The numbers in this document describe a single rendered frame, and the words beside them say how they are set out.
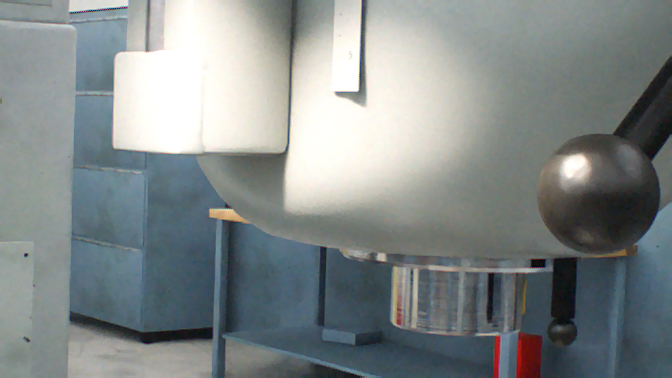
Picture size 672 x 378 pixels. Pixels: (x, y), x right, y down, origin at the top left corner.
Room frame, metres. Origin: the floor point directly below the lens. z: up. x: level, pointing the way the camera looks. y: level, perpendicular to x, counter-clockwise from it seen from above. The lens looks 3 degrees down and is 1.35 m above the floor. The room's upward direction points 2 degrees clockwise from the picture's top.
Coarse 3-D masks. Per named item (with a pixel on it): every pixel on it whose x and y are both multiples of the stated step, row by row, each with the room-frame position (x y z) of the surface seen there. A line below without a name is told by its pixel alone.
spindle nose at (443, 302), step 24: (408, 288) 0.45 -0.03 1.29; (432, 288) 0.44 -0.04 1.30; (456, 288) 0.44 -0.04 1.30; (480, 288) 0.44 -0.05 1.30; (504, 288) 0.44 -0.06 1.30; (408, 312) 0.45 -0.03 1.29; (432, 312) 0.44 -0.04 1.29; (456, 312) 0.44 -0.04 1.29; (480, 312) 0.44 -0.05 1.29; (504, 312) 0.44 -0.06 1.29
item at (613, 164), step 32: (640, 96) 0.33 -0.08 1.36; (640, 128) 0.32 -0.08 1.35; (576, 160) 0.31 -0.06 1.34; (608, 160) 0.31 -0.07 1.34; (640, 160) 0.31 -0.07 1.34; (544, 192) 0.31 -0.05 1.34; (576, 192) 0.31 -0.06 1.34; (608, 192) 0.30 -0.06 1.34; (640, 192) 0.31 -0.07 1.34; (576, 224) 0.31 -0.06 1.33; (608, 224) 0.31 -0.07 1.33; (640, 224) 0.31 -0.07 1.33
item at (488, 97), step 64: (320, 0) 0.38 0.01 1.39; (384, 0) 0.36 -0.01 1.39; (448, 0) 0.36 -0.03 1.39; (512, 0) 0.35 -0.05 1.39; (576, 0) 0.36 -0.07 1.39; (640, 0) 0.37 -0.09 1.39; (320, 64) 0.38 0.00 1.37; (384, 64) 0.37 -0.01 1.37; (448, 64) 0.36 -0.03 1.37; (512, 64) 0.36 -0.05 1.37; (576, 64) 0.36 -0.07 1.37; (640, 64) 0.38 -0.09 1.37; (320, 128) 0.38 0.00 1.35; (384, 128) 0.37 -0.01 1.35; (448, 128) 0.37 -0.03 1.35; (512, 128) 0.37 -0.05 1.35; (576, 128) 0.38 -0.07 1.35; (256, 192) 0.41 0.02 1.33; (320, 192) 0.39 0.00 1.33; (384, 192) 0.38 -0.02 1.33; (448, 192) 0.38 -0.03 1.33; (512, 192) 0.38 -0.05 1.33; (448, 256) 0.40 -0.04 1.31; (512, 256) 0.40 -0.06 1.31; (576, 256) 0.42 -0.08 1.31
